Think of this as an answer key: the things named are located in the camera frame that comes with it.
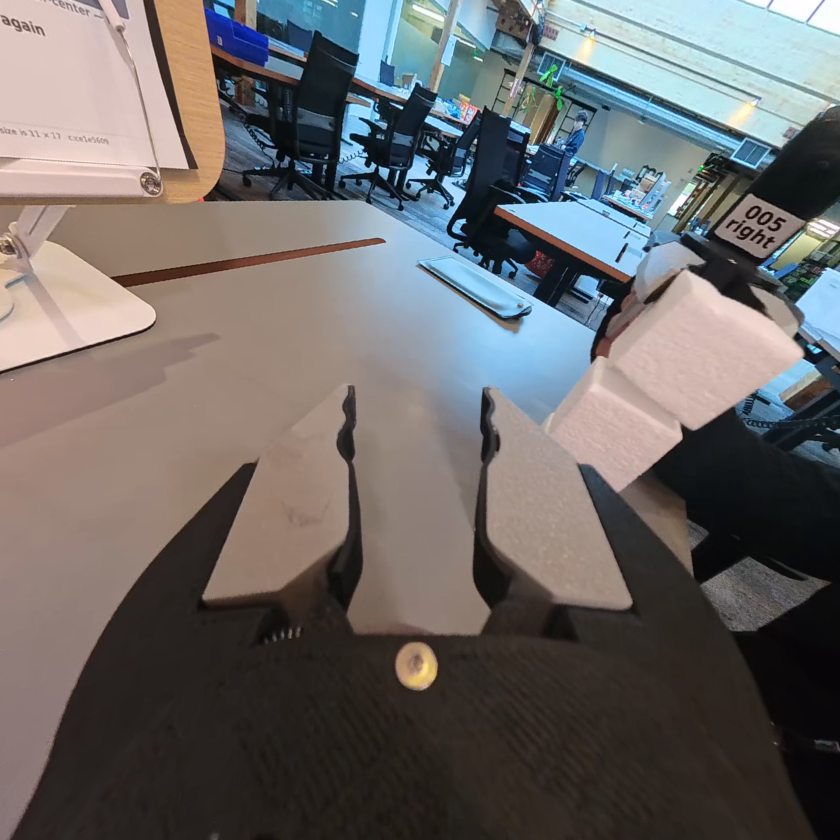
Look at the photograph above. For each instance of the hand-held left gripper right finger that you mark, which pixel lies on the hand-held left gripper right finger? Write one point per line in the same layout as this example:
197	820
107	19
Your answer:
551	525

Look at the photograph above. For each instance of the green hanging decoration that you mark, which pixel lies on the green hanging decoration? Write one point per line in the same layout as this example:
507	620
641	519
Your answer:
551	75

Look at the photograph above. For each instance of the printed instruction sheet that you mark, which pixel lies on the printed instruction sheet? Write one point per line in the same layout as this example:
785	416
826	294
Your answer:
65	85

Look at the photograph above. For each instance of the white hard foam cube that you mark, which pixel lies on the white hard foam cube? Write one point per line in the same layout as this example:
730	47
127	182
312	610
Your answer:
610	426
715	354

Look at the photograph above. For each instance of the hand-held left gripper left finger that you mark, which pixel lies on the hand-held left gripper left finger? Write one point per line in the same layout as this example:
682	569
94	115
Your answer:
282	525

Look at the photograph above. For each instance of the person's right hand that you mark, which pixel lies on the person's right hand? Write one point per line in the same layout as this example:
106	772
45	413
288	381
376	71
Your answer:
613	321

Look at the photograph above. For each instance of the black office chair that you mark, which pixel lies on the black office chair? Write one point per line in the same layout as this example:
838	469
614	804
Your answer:
492	151
328	72
459	141
413	118
544	170

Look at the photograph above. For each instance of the white-topped desk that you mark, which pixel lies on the white-topped desk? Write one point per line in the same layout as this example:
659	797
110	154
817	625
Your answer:
571	226

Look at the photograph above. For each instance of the grey flat tray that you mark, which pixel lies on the grey flat tray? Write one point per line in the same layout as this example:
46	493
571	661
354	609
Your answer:
472	285

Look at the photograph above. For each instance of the person's right forearm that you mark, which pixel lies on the person's right forearm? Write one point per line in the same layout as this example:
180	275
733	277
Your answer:
754	485

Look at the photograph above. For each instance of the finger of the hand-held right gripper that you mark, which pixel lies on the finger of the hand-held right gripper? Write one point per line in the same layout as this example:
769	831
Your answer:
663	269
781	312

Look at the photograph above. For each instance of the white document stand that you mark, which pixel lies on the white document stand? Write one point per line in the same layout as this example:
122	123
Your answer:
65	308

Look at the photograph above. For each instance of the white wall air vent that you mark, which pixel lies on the white wall air vent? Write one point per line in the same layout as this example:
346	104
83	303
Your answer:
751	154

